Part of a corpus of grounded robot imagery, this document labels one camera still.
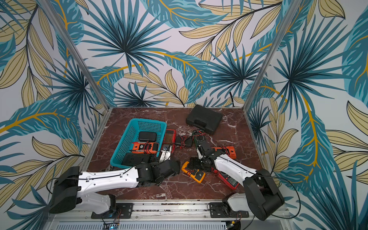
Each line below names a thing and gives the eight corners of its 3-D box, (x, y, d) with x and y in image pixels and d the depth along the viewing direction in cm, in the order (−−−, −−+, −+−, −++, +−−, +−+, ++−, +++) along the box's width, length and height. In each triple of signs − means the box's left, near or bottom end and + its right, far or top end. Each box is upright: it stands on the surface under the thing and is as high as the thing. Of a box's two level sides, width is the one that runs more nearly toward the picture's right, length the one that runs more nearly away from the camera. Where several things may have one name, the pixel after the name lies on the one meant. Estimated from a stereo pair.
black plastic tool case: (185, 124, 112) (185, 117, 106) (197, 107, 123) (198, 100, 117) (212, 136, 105) (214, 130, 99) (222, 117, 116) (224, 111, 110)
